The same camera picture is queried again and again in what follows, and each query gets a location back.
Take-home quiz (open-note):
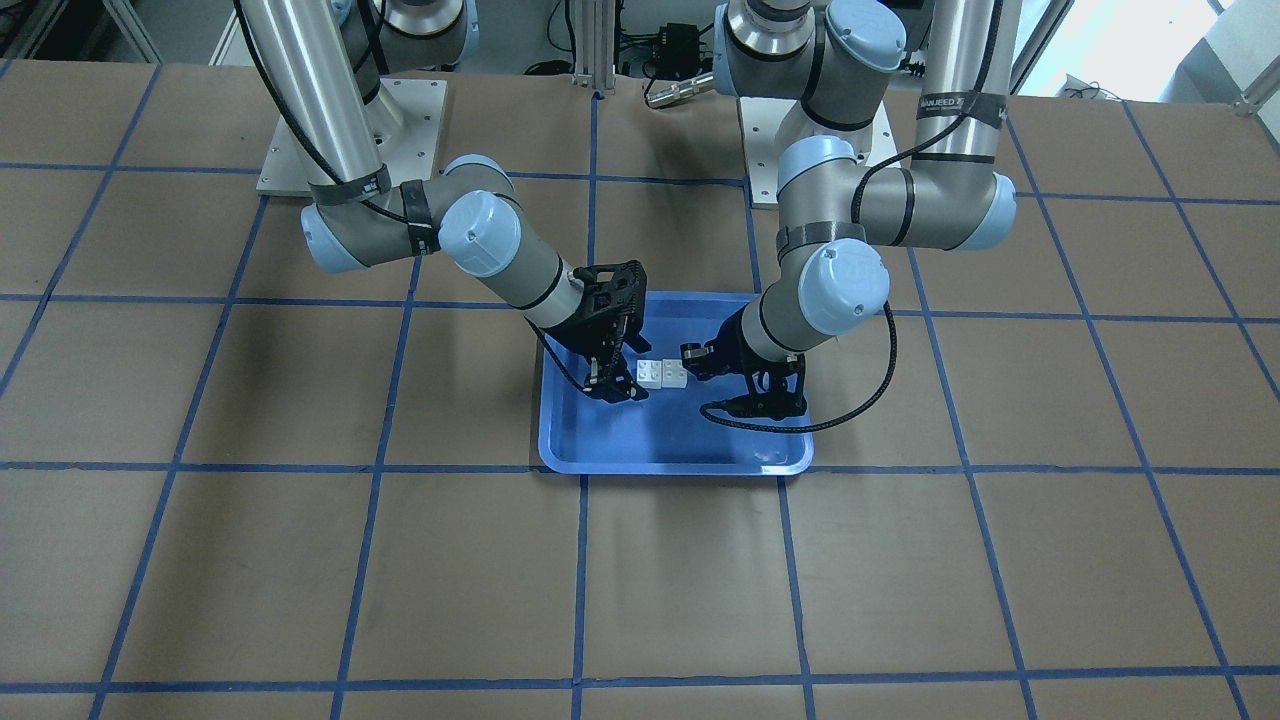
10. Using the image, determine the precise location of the aluminium frame post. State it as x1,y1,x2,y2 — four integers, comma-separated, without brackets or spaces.
564,1,620,99

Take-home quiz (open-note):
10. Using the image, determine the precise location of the blue plastic tray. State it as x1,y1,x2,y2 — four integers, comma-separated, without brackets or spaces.
538,290,815,477

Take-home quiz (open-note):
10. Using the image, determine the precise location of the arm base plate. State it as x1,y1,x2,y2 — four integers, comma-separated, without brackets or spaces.
737,97,899,209
256,77,448,197

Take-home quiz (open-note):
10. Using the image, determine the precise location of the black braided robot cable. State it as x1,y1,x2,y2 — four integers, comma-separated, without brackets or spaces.
700,60,1001,433

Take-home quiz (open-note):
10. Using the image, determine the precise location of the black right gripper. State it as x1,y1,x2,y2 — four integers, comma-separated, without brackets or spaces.
548,260,650,404

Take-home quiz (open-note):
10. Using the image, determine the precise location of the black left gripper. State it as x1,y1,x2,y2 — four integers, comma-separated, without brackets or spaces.
680,307,808,416

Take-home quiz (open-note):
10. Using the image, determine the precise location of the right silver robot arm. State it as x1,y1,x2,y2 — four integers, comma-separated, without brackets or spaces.
233,1,649,404

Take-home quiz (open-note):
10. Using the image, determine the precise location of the white block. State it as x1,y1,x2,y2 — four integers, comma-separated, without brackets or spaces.
659,359,689,389
635,359,664,389

